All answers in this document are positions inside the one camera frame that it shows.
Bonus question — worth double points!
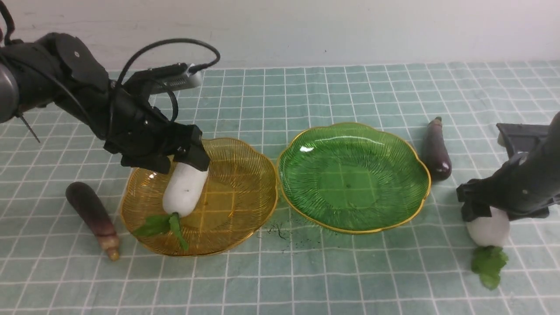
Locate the dark purple eggplant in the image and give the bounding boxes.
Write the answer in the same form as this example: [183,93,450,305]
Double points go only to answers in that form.
[420,116,452,182]

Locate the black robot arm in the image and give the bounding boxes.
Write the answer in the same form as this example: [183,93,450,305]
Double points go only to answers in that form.
[456,114,560,223]
[1,33,210,174]

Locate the white radish green leaves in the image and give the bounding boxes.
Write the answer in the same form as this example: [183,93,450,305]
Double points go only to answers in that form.
[466,207,511,291]

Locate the green checkered tablecloth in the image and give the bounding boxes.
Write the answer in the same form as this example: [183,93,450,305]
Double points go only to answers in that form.
[0,60,559,315]

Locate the green glass plate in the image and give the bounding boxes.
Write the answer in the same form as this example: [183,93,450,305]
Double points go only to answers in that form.
[276,122,432,235]

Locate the dark wrist camera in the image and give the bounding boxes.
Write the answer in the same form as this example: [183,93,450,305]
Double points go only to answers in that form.
[496,123,549,158]

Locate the purple eggplant with pale stem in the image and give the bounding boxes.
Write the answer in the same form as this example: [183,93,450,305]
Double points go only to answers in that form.
[65,182,120,261]

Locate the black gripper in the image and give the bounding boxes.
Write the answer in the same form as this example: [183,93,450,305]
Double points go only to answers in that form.
[103,90,210,174]
[456,164,559,223]

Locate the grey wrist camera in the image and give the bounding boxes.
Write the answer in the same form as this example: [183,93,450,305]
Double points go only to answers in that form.
[124,63,203,95]

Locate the amber glass plate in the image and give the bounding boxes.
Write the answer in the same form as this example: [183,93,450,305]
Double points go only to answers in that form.
[120,138,278,257]

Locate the white radish with leaves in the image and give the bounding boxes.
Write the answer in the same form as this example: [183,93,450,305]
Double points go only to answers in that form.
[132,163,209,250]

